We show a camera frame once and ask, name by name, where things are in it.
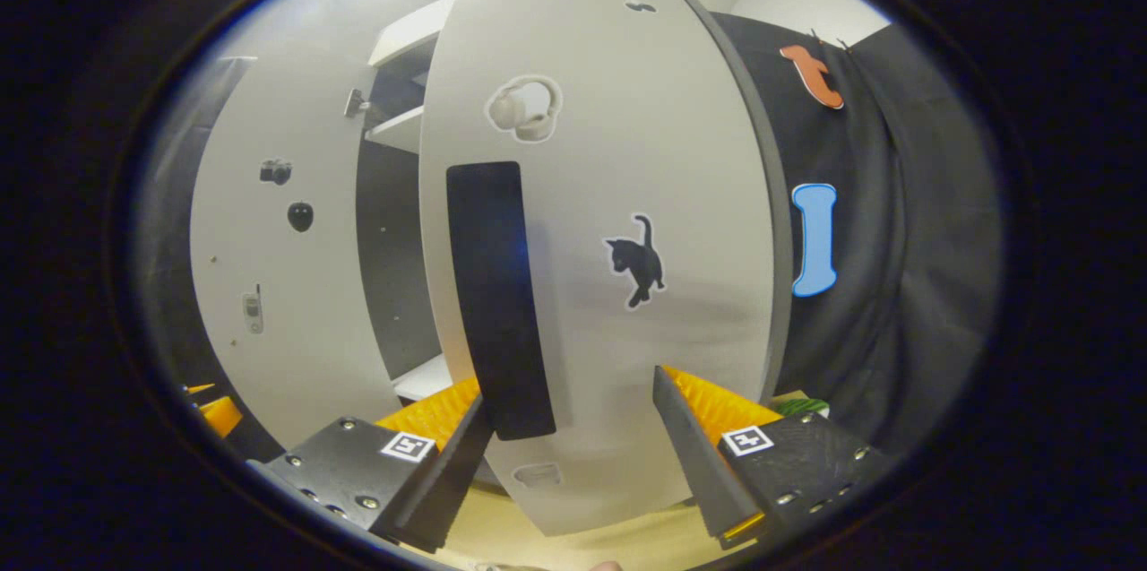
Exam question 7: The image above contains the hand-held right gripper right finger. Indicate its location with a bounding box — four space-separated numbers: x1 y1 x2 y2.
651 364 893 551

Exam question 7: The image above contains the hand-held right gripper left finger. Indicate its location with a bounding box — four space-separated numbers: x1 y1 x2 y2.
246 377 496 554

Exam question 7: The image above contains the white cabinet door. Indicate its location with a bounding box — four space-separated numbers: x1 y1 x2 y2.
189 51 406 452
418 0 795 537

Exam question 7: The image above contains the black door handle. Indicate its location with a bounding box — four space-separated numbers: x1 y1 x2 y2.
445 160 557 443

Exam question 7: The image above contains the white cabinet shelf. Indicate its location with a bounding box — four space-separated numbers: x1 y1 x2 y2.
365 104 425 156
393 353 454 402

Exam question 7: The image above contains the watermelon slice toy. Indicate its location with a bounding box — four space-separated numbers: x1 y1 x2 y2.
774 397 831 420

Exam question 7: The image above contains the black backdrop cloth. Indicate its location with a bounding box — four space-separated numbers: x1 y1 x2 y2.
712 11 1004 464

